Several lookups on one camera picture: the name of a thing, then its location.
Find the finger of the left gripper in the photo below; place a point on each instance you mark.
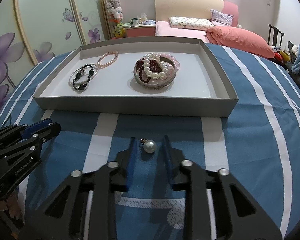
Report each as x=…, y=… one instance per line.
x=35, y=128
x=48, y=132

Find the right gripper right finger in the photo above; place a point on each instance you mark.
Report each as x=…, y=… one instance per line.
x=166, y=145

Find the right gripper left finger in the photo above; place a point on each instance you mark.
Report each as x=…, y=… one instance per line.
x=133, y=150

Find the pearl earring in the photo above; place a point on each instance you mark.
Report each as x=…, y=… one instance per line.
x=148, y=146

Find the wide silver cuff bangle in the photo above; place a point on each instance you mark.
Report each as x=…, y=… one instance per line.
x=155, y=72

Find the thin silver bangle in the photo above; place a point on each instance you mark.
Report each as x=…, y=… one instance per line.
x=83, y=75

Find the grey jewelry tray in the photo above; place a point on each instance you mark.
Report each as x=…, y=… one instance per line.
x=200, y=88

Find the left hand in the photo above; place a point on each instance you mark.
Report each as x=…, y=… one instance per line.
x=11, y=205

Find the blue striped tablecloth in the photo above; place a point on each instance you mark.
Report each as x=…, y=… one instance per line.
x=259, y=142

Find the floral sliding wardrobe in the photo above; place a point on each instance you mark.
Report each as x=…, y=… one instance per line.
x=33, y=31

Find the pink beige nightstand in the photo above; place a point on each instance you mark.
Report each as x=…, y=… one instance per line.
x=140, y=31

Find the pink bed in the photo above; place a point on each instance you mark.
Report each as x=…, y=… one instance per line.
x=163, y=28

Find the white mug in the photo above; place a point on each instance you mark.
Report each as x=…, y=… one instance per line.
x=135, y=22

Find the white patterned pillow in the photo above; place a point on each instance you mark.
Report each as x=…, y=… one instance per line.
x=190, y=23

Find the folded coral duvet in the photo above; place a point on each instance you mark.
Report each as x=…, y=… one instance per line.
x=241, y=39

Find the plush toy tower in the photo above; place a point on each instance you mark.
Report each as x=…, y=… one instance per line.
x=115, y=18

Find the beige pink headboard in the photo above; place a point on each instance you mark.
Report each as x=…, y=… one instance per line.
x=164, y=9

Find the purple patterned pillow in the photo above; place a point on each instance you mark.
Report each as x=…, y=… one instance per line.
x=221, y=19

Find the black wooden chair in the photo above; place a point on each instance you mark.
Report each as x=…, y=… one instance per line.
x=275, y=36

